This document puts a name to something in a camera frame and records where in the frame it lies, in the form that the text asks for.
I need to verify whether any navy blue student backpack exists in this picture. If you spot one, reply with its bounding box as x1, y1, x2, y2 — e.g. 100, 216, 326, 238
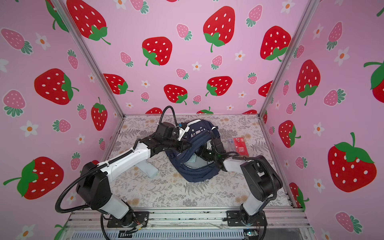
165, 120, 221, 183

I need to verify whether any light blue pencil case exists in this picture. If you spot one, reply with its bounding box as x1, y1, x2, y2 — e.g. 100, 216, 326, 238
136, 160, 159, 179

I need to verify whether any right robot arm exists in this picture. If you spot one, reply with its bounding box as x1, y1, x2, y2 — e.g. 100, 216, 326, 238
196, 138, 283, 226

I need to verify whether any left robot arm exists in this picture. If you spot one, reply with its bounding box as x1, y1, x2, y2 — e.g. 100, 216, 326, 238
55, 122, 190, 225

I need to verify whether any red card pack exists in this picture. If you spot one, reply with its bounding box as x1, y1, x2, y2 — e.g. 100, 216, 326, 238
233, 137, 249, 157

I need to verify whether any clear plastic box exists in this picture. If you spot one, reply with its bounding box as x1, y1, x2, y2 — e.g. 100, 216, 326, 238
227, 139, 236, 152

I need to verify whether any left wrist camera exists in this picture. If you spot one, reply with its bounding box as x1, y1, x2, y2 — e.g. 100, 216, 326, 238
178, 124, 190, 141

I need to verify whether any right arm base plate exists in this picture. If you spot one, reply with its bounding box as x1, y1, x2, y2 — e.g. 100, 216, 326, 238
223, 210, 268, 227

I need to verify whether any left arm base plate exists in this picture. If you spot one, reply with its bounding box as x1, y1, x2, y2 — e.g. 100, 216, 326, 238
107, 211, 150, 229

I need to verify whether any aluminium front rail frame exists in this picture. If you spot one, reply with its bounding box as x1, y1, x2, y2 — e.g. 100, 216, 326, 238
60, 206, 316, 240

